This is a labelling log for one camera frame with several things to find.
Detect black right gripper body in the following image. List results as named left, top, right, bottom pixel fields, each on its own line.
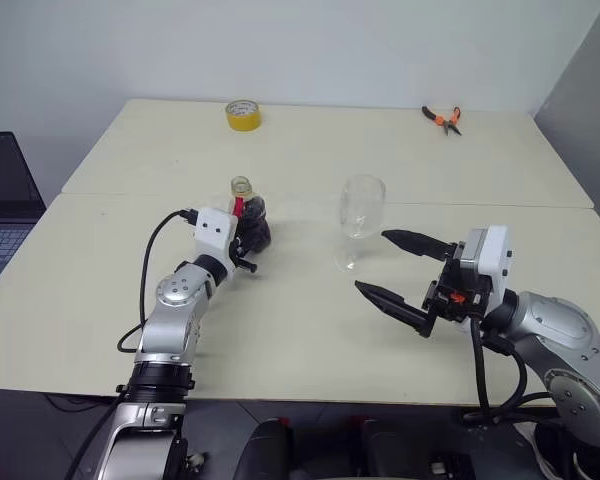
left=422, top=242, right=492, bottom=322

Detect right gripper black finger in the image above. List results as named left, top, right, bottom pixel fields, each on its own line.
left=381, top=229, right=454, bottom=261
left=354, top=280, right=437, bottom=341

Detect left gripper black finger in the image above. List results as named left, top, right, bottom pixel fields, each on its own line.
left=239, top=227, right=273, bottom=262

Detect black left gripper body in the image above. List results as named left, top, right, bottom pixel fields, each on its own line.
left=228, top=234, right=259, bottom=274

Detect dark soda plastic bottle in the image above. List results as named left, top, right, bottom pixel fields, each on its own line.
left=228, top=174, right=273, bottom=253

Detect clear wine glass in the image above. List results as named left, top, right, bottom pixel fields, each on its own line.
left=333, top=173, right=387, bottom=273

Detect yellow tape roll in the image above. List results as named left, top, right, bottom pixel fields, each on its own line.
left=224, top=99, right=263, bottom=133

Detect orange black pliers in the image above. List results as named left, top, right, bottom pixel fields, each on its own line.
left=420, top=104, right=463, bottom=138

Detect dark rounded shape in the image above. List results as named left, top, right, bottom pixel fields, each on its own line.
left=352, top=417, right=431, bottom=480
left=239, top=418, right=296, bottom=480

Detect dark laptop computer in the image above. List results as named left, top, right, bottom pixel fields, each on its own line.
left=0, top=131, right=48, bottom=304

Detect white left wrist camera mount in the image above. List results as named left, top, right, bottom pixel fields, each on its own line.
left=194, top=206, right=240, bottom=275

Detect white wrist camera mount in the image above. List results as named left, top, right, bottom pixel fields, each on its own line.
left=454, top=224, right=512, bottom=336
left=194, top=206, right=240, bottom=275

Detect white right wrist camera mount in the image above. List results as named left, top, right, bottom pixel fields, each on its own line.
left=454, top=224, right=512, bottom=336

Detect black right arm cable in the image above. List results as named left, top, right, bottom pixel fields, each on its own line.
left=459, top=314, right=556, bottom=429

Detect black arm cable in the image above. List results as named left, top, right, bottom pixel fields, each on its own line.
left=459, top=314, right=556, bottom=429
left=64, top=207, right=199, bottom=480

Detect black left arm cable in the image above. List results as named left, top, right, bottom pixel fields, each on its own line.
left=64, top=207, right=199, bottom=480

